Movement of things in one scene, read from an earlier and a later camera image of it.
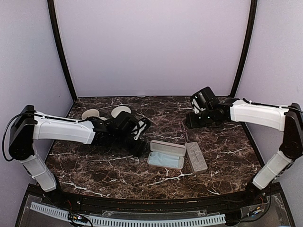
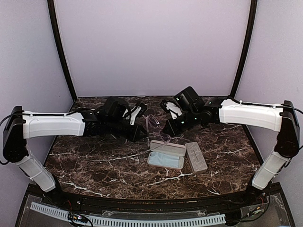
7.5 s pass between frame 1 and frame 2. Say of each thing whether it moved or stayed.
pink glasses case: stayed
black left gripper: moved
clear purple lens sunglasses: moved
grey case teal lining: stayed
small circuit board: stayed
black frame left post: stayed
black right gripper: moved
